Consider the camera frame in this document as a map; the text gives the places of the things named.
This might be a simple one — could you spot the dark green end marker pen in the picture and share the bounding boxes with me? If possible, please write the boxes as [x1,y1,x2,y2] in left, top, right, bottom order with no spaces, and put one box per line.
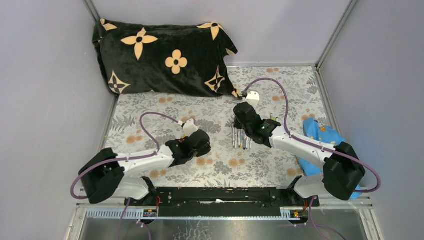
[242,132,247,150]

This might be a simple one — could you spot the yellow cap marker pen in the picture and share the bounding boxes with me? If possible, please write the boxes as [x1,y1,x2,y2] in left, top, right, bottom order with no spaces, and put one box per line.
[235,128,238,149]

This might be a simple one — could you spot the brown marker pen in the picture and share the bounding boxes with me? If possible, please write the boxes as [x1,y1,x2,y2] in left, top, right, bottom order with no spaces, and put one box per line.
[231,127,236,148]

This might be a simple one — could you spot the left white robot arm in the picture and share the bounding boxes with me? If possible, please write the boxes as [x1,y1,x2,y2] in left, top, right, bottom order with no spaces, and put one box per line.
[71,129,211,206]

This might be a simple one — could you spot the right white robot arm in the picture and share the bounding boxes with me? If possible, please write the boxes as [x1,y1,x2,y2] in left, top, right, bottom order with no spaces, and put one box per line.
[233,102,366,206]

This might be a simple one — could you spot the floral table mat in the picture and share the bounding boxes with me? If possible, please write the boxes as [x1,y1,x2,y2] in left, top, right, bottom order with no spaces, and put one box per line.
[105,66,329,187]

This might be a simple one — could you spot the blue cloth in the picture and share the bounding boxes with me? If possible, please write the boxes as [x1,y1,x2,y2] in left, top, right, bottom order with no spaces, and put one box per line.
[295,117,362,200]

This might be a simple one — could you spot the black pillow with beige flowers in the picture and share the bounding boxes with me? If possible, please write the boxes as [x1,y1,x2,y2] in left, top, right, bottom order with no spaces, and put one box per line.
[92,18,242,99]

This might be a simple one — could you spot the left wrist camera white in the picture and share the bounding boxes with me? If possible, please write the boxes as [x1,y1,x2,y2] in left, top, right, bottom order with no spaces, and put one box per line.
[182,118,199,137]

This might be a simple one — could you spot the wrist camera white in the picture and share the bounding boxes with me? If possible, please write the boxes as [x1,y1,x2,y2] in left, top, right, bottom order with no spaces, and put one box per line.
[182,118,199,137]
[245,91,260,108]

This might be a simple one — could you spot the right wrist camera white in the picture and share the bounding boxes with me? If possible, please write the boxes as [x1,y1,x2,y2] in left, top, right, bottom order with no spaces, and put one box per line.
[245,91,260,108]

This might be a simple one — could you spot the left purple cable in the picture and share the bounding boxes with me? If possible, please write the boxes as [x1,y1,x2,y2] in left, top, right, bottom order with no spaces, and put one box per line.
[70,112,185,201]

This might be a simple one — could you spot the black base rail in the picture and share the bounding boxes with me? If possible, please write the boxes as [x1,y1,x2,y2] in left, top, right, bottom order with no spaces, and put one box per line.
[124,180,320,218]

